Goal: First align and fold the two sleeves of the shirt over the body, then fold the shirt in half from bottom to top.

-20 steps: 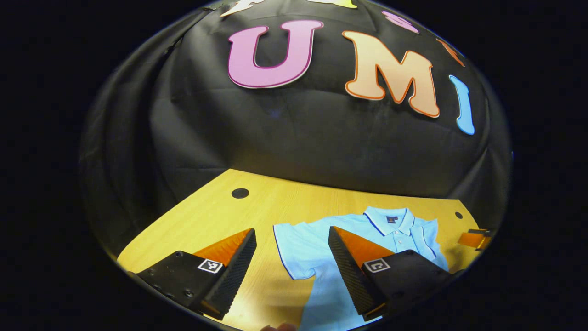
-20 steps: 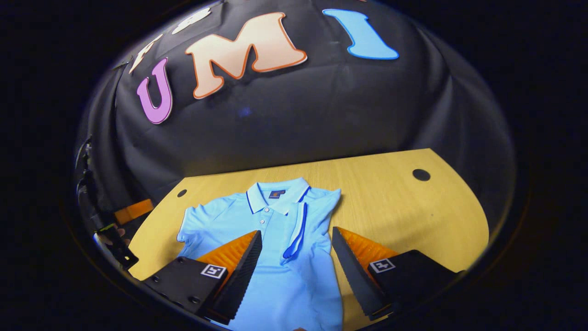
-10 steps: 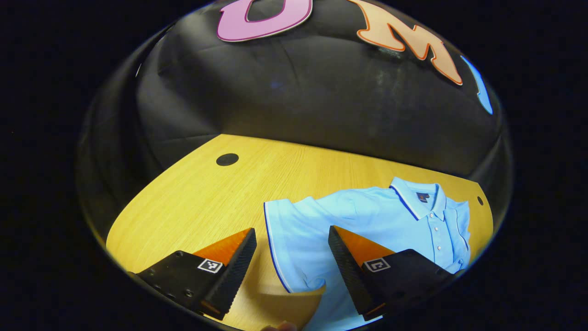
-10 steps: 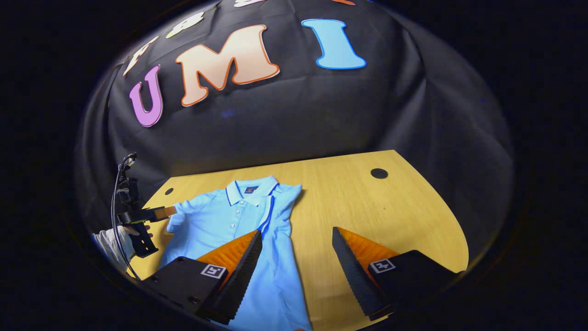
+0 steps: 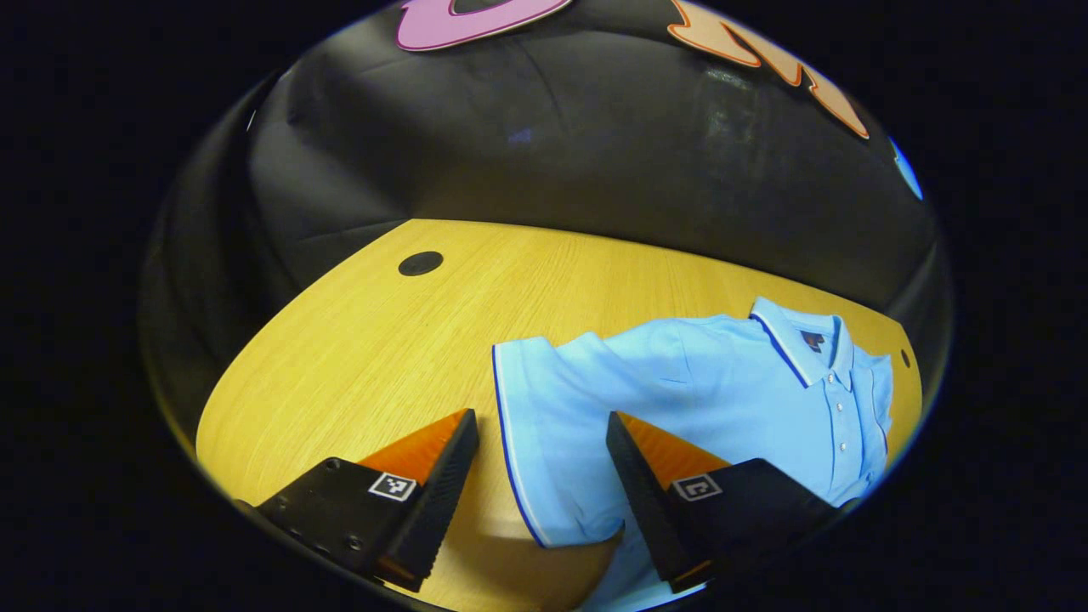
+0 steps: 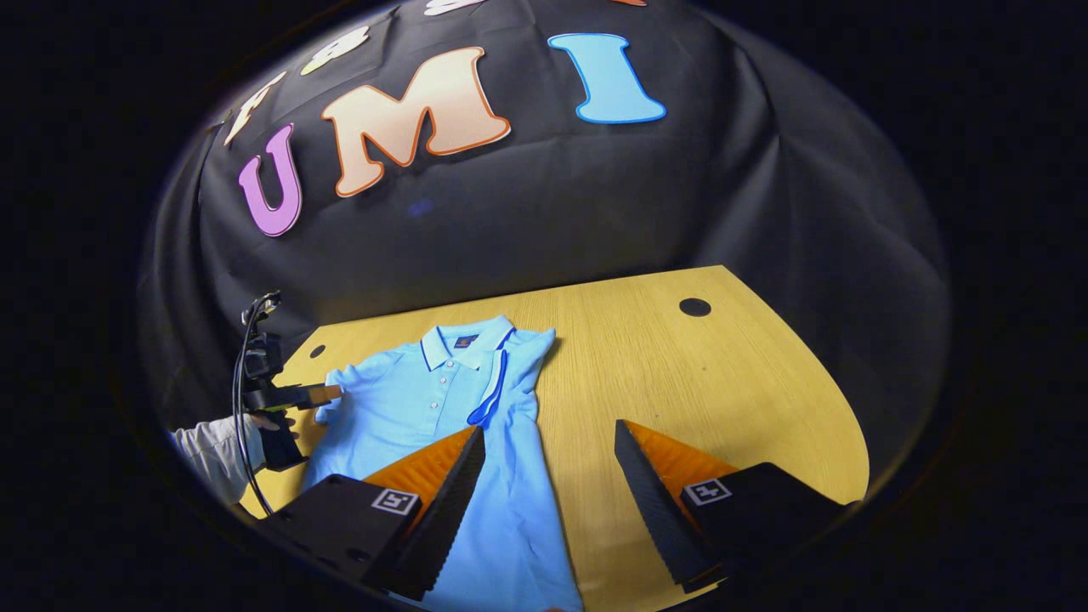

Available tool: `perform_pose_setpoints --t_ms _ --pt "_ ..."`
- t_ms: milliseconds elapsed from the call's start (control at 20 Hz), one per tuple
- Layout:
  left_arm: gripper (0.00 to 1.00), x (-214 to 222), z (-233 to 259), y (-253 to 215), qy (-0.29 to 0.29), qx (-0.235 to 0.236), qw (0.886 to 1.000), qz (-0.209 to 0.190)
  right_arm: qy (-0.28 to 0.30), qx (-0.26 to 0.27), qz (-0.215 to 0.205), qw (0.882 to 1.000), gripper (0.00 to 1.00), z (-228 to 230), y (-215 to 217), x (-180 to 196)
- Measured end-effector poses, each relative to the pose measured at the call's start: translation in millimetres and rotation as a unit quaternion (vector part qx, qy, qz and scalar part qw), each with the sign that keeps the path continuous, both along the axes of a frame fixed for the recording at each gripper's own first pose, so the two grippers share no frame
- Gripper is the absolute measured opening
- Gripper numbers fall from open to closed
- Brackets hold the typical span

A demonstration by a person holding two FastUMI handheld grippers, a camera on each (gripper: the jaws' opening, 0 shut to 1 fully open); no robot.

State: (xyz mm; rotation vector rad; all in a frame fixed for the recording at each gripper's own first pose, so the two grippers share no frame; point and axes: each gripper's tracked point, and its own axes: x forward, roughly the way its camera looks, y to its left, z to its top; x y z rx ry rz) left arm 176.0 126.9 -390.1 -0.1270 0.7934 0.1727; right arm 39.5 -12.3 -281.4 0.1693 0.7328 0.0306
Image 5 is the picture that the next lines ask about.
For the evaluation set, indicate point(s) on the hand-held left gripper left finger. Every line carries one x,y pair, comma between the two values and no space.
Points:
429,510

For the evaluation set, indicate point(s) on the light blue polo T-shirt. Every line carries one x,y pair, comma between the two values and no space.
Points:
680,374

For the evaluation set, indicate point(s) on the black backdrop cloth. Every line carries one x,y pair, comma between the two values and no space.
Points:
552,144

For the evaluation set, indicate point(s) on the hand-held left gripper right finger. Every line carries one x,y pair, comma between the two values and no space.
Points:
646,510

